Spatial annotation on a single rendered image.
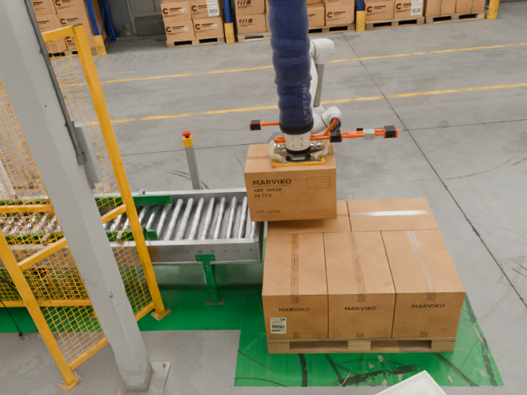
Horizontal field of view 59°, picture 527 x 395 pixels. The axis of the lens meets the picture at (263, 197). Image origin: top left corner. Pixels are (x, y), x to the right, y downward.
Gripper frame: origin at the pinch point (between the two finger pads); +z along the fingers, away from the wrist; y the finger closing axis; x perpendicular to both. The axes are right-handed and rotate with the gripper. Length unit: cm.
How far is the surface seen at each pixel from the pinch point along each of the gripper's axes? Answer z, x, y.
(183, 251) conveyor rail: 34, 109, 67
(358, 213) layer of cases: -2, -16, 66
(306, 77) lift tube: 7.4, 19.3, -42.8
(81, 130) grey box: 93, 122, -55
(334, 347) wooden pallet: 76, 7, 118
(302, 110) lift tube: 8.6, 22.4, -22.3
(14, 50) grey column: 109, 129, -96
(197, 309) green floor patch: 38, 107, 120
